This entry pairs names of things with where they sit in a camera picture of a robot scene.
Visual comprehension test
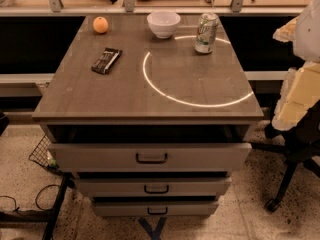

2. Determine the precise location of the grey drawer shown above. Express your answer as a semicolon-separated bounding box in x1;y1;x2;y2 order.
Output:
49;143;251;173
75;177;231;197
92;201;219;217

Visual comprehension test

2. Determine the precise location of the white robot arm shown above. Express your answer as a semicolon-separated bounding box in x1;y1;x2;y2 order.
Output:
271;0;320;131

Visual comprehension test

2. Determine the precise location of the grey drawer cabinet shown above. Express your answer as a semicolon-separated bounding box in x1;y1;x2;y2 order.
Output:
33;15;263;204

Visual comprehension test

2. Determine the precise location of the grey top drawer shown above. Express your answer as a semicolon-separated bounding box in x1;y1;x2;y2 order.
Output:
49;143;251;173

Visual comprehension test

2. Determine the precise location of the grey bottom drawer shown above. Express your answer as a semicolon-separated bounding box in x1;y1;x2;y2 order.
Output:
92;201;219;217

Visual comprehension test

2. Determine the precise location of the black snack bar wrapper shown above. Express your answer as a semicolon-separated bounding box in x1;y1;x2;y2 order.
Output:
91;47;122;74

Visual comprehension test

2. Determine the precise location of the white bowl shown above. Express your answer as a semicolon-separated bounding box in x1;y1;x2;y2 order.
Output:
147;11;181;39

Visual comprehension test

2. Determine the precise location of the green white soda can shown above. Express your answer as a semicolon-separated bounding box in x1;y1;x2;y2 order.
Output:
195;13;219;54

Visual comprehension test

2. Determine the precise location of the orange fruit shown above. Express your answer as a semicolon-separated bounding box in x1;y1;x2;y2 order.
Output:
93;17;108;34

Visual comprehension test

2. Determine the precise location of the blue floor tape cross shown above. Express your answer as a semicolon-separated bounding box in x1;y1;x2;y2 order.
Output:
138;217;167;240

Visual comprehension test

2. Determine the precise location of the black office chair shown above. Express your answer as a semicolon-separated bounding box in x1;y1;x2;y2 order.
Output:
251;101;320;212

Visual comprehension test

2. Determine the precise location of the black metal stand leg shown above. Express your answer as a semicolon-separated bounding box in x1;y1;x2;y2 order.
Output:
0;174;74;240

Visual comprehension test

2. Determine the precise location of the black wire basket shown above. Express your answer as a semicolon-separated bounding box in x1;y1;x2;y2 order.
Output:
28;136;62;175

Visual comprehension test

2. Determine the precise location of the black floor cable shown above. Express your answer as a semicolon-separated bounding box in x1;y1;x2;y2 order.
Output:
0;183;63;213

